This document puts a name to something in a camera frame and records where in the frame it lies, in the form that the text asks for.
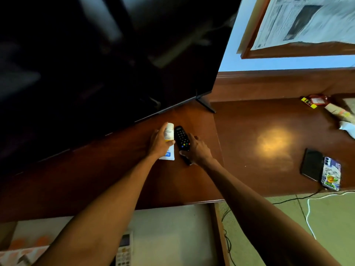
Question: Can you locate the black smartphone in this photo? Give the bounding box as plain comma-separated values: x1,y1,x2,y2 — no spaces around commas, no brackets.
300,148,324,182

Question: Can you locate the red packet with yellow label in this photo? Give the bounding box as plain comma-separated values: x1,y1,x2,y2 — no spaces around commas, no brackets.
301,94,331,109

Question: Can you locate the black cable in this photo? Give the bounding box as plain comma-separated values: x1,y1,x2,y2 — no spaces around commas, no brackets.
221,188,325,266

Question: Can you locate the person's left forearm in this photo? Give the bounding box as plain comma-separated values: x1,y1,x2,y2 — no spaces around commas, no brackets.
33,153,167,266

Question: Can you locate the white pill bottle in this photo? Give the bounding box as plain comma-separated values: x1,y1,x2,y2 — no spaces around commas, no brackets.
164,122,175,142

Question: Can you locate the smartphone with colourful case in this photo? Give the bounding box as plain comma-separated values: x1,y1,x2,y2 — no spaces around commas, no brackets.
321,157,342,192

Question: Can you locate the white crumpled cloth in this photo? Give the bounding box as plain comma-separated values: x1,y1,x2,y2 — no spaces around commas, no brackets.
339,121,355,139

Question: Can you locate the white tube with blue label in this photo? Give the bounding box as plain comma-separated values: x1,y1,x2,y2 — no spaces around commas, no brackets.
159,144,175,161

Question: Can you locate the open wooden drawer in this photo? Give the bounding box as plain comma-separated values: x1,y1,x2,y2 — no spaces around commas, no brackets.
0,203,231,266

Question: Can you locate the white remote control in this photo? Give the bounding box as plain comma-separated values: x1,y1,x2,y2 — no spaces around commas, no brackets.
114,231,134,266

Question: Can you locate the person's right forearm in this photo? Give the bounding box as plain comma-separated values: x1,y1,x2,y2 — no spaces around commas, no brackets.
198,159,342,266

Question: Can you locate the person's right hand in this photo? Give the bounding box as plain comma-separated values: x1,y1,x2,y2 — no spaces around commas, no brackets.
179,133,214,167

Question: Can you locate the black television stand foot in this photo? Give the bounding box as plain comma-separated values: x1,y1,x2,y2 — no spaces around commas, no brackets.
195,91,216,113

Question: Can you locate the black remote control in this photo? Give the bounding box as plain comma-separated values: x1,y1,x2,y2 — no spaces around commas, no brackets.
174,126,192,166

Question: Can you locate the orange and white box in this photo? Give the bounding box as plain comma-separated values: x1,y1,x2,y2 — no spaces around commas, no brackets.
0,245,51,266

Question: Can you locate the person's left hand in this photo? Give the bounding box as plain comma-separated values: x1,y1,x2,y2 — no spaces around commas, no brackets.
148,122,176,160

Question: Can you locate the wooden picture frame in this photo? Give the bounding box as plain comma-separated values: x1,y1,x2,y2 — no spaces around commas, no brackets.
237,0,355,59

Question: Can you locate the large black television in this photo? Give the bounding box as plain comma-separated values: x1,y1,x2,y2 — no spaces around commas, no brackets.
0,0,243,176

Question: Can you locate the white cable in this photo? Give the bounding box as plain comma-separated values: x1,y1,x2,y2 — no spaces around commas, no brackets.
305,191,355,240

